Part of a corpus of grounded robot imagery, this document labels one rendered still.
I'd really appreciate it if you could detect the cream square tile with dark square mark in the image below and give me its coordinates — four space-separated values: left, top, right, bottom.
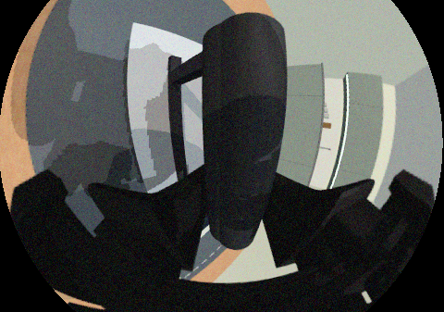
200 216 210 238

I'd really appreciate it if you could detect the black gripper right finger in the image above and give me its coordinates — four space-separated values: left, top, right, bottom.
262 172 375 268

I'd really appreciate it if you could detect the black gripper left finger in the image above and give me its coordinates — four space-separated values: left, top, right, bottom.
88 164 207 271

